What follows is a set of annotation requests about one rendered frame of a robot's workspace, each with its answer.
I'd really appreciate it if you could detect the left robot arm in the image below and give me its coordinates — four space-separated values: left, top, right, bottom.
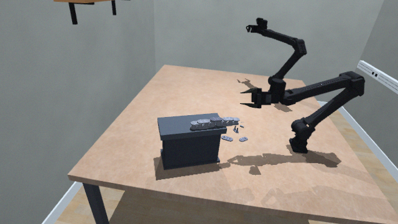
262 71 365 154

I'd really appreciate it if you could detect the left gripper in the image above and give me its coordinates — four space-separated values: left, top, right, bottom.
240 88 262 108

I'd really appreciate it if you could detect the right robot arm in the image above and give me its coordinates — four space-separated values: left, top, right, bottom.
253 17 307 85

